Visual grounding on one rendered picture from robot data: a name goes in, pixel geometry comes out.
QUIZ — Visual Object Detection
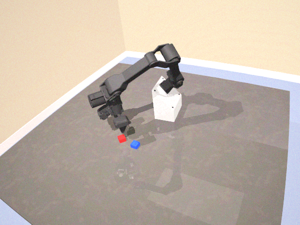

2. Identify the blue block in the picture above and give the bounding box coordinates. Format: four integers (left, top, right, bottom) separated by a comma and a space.
130, 141, 140, 149

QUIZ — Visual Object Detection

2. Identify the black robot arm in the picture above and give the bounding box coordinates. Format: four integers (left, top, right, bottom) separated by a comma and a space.
88, 43, 184, 120

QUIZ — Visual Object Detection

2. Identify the red block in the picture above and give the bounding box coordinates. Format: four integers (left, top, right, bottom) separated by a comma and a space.
118, 135, 126, 143

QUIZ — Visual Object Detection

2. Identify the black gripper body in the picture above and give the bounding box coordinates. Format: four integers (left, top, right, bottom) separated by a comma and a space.
108, 99, 129, 128

